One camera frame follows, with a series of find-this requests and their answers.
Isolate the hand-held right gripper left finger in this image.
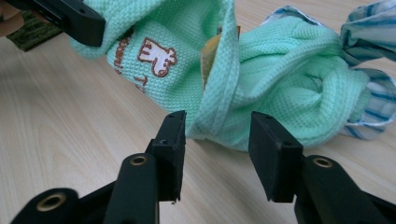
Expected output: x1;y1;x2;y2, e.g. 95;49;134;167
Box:
104;110;188;224

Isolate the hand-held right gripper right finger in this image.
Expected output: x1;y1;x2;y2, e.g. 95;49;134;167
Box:
247;111;390;224

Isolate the green woven basket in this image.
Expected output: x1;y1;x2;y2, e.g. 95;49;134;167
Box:
6;10;64;52

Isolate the mint green baby garment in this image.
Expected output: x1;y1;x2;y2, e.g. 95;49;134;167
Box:
69;0;396;153

